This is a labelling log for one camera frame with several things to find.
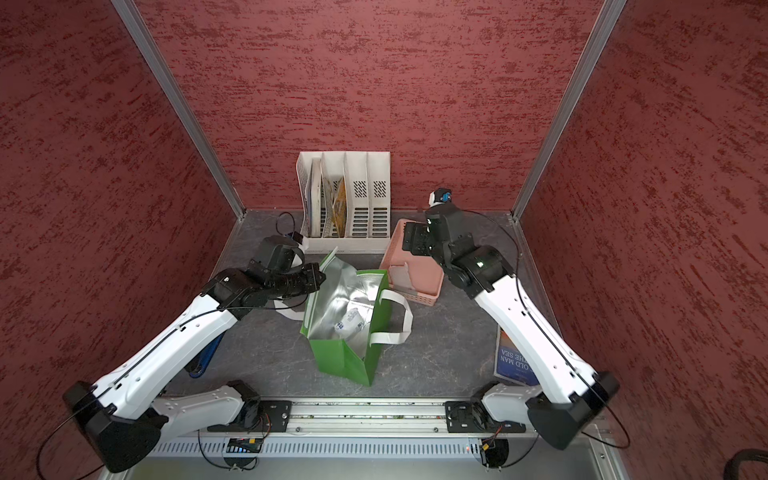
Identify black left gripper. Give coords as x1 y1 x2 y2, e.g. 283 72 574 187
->
268 262 326 298

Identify green insulated delivery bag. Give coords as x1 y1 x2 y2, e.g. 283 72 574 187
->
275 251 413 387

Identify white plain ice pack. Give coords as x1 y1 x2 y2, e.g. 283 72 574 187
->
388 262 414 291

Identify white printed ice pack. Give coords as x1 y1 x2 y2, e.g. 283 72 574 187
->
334 308 366 339

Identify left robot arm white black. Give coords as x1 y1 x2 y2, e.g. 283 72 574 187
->
63 232 326 473

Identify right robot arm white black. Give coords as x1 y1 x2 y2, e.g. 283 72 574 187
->
402 202 620 450

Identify pink perforated plastic basket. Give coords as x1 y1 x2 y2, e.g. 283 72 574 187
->
380 219 444 307

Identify books in file organizer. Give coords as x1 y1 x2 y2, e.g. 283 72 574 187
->
296 151 346 238

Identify white magazine file organizer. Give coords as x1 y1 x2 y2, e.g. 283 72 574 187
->
300 151 392 255

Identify blue stapler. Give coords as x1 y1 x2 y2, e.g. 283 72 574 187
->
184 333 225 379

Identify blue paperback book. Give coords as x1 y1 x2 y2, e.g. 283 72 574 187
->
493 328 539 386

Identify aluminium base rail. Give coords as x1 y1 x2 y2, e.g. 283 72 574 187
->
232 397 538 438

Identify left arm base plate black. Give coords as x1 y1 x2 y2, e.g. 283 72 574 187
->
205 400 293 433

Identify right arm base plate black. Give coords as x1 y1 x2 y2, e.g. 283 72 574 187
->
444 401 526 435

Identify left aluminium corner post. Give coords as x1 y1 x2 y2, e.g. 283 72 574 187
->
111 0 247 222

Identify aluminium corner post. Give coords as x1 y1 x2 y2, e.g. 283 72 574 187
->
511 0 627 223
111 0 247 222

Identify right aluminium corner post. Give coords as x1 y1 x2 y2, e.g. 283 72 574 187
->
511 0 627 223

